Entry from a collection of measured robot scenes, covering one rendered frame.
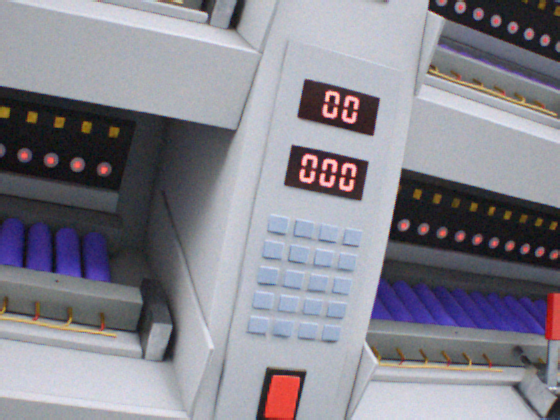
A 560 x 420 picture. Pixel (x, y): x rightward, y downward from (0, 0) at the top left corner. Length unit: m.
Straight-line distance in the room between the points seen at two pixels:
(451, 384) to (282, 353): 0.17
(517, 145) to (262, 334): 0.20
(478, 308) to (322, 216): 0.26
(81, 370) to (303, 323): 0.13
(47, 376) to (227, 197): 0.14
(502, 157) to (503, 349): 0.17
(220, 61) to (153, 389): 0.18
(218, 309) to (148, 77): 0.13
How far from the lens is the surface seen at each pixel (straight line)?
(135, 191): 0.58
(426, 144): 0.44
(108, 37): 0.38
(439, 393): 0.52
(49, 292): 0.44
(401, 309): 0.56
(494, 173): 0.48
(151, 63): 0.38
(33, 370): 0.41
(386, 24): 0.42
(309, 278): 0.40
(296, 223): 0.39
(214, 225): 0.41
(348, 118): 0.40
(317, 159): 0.39
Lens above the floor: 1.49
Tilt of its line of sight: 3 degrees down
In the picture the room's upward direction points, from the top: 11 degrees clockwise
